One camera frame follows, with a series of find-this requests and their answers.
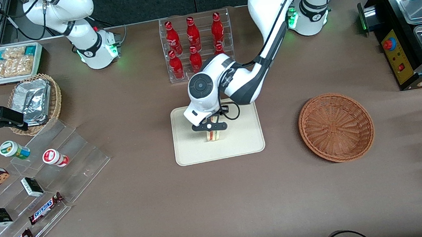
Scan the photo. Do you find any clear acrylic bottle rack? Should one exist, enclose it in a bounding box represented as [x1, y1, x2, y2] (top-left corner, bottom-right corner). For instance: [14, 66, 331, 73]
[157, 7, 239, 85]

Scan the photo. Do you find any triangle sandwich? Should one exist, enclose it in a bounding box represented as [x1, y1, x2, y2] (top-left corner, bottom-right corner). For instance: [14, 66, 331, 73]
[205, 128, 225, 143]

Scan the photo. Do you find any brown round wicker basket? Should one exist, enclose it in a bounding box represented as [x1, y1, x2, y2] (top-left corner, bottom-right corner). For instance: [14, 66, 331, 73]
[295, 88, 378, 167]

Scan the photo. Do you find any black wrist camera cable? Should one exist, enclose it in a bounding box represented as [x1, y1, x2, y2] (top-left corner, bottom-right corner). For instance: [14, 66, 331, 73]
[203, 0, 333, 123]

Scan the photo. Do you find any clear rice cracker bag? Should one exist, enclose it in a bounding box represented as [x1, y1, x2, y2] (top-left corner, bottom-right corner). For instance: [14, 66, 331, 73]
[1, 45, 27, 62]
[10, 55, 36, 77]
[0, 58, 15, 79]

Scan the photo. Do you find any tan small wicker basket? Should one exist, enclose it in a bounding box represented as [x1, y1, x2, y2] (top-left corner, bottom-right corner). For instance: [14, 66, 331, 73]
[4, 71, 66, 139]

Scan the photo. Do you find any green lid white cup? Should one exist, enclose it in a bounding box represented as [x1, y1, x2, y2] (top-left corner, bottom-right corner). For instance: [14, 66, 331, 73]
[0, 138, 32, 163]

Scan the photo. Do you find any beige rectangular tray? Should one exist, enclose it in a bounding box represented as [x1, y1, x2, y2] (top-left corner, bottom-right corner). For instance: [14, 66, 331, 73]
[169, 93, 267, 167]

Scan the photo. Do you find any red lid white cup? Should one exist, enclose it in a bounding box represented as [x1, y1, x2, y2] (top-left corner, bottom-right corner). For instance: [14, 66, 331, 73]
[41, 147, 71, 170]

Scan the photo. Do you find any red emergency stop button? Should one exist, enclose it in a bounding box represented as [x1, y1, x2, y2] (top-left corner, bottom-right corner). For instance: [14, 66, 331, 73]
[382, 37, 398, 52]

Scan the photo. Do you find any silver foil package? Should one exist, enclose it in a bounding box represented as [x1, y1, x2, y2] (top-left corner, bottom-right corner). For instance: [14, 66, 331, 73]
[9, 78, 55, 128]

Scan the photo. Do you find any grey arm base cable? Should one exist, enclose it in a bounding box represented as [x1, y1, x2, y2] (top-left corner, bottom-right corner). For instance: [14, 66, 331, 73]
[114, 23, 129, 47]

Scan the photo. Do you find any clear acrylic stepped stand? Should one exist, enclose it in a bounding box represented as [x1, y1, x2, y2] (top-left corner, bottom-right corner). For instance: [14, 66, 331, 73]
[0, 115, 121, 237]

